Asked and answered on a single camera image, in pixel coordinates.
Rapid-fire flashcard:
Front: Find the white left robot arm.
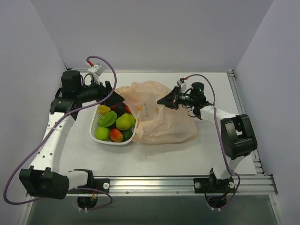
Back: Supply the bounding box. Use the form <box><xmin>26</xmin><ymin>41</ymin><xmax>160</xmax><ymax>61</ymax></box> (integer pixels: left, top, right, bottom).
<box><xmin>19</xmin><ymin>70</ymin><xmax>124</xmax><ymax>199</ymax></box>

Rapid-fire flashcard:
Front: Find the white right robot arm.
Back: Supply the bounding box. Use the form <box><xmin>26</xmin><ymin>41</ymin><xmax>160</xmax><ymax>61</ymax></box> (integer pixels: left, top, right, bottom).
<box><xmin>157</xmin><ymin>81</ymin><xmax>257</xmax><ymax>181</ymax></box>

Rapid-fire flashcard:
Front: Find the dark brown fake avocado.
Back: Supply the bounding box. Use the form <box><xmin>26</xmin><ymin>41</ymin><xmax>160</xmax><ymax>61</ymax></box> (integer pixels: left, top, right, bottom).
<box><xmin>110</xmin><ymin>102</ymin><xmax>127</xmax><ymax>116</ymax></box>

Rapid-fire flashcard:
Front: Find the translucent orange plastic bag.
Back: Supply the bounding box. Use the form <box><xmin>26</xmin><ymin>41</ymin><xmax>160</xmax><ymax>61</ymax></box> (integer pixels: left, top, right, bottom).
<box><xmin>116</xmin><ymin>81</ymin><xmax>198</xmax><ymax>144</ymax></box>

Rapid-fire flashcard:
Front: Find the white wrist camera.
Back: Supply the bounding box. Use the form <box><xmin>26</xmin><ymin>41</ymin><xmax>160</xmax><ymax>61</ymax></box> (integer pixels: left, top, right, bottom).
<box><xmin>177</xmin><ymin>78</ymin><xmax>186</xmax><ymax>91</ymax></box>
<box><xmin>88</xmin><ymin>64</ymin><xmax>105</xmax><ymax>83</ymax></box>

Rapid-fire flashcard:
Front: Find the white perforated plastic basket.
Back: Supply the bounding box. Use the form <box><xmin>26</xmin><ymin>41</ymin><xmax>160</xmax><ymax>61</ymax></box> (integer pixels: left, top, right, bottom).
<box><xmin>90</xmin><ymin>102</ymin><xmax>137</xmax><ymax>146</ymax></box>

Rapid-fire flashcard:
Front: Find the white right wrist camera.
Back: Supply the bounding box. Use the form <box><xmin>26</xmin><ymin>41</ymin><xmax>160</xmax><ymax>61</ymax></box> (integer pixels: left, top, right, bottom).
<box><xmin>177</xmin><ymin>78</ymin><xmax>186</xmax><ymax>91</ymax></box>

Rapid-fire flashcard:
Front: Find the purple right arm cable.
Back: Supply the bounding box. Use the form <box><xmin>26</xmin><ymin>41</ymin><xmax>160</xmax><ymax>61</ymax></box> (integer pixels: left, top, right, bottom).
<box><xmin>182</xmin><ymin>74</ymin><xmax>241</xmax><ymax>209</ymax></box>

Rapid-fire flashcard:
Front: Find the red fake apple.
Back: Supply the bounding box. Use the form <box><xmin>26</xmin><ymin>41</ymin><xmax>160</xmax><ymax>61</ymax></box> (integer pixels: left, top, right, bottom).
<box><xmin>125</xmin><ymin>105</ymin><xmax>131</xmax><ymax>114</ymax></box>

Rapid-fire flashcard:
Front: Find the aluminium right side rail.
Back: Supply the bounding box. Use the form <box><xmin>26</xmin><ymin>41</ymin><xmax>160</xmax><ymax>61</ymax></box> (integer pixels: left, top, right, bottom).
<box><xmin>227</xmin><ymin>69</ymin><xmax>266</xmax><ymax>176</ymax></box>

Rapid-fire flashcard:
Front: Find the aluminium front rail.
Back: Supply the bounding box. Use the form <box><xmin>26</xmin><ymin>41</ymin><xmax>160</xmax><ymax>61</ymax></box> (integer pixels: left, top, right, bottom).
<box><xmin>25</xmin><ymin>176</ymin><xmax>278</xmax><ymax>197</ymax></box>

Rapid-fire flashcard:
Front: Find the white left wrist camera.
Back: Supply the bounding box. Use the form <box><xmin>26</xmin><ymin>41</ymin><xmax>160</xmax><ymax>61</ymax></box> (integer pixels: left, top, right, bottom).
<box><xmin>88</xmin><ymin>64</ymin><xmax>105</xmax><ymax>83</ymax></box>

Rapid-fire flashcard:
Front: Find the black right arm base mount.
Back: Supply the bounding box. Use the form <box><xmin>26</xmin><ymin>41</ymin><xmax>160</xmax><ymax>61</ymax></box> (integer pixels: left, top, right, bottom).
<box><xmin>193</xmin><ymin>177</ymin><xmax>235</xmax><ymax>194</ymax></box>

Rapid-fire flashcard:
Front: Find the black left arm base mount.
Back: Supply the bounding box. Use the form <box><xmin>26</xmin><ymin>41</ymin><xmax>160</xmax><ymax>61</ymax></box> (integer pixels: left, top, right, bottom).
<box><xmin>68</xmin><ymin>178</ymin><xmax>111</xmax><ymax>194</ymax></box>

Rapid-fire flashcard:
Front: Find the red yellow fake mango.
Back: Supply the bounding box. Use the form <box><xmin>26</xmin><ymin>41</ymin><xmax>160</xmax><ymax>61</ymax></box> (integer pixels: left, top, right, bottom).
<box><xmin>110</xmin><ymin>128</ymin><xmax>123</xmax><ymax>143</ymax></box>

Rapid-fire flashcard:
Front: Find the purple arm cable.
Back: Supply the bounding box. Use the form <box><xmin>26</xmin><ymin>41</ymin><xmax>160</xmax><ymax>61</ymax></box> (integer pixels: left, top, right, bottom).
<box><xmin>3</xmin><ymin>55</ymin><xmax>118</xmax><ymax>209</ymax></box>
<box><xmin>182</xmin><ymin>74</ymin><xmax>241</xmax><ymax>209</ymax></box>

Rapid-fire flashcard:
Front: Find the aluminium rail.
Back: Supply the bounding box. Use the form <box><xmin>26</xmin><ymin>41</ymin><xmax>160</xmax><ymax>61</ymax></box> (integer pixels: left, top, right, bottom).
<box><xmin>227</xmin><ymin>69</ymin><xmax>266</xmax><ymax>176</ymax></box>
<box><xmin>25</xmin><ymin>176</ymin><xmax>278</xmax><ymax>197</ymax></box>

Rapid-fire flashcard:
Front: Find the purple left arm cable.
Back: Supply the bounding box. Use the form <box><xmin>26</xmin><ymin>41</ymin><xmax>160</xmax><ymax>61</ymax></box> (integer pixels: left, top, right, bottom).
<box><xmin>3</xmin><ymin>55</ymin><xmax>118</xmax><ymax>209</ymax></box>

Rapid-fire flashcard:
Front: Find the green fake apple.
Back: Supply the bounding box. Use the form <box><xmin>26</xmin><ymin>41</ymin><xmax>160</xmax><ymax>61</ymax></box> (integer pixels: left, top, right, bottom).
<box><xmin>95</xmin><ymin>127</ymin><xmax>110</xmax><ymax>141</ymax></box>

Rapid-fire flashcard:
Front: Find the green fake starfruit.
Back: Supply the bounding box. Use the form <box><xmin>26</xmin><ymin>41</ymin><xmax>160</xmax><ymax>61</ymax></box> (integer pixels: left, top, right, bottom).
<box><xmin>98</xmin><ymin>111</ymin><xmax>117</xmax><ymax>128</ymax></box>

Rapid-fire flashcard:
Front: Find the yellow fake starfruit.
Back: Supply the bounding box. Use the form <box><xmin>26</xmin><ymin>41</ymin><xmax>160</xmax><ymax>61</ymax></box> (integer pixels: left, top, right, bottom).
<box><xmin>97</xmin><ymin>105</ymin><xmax>111</xmax><ymax>116</ymax></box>

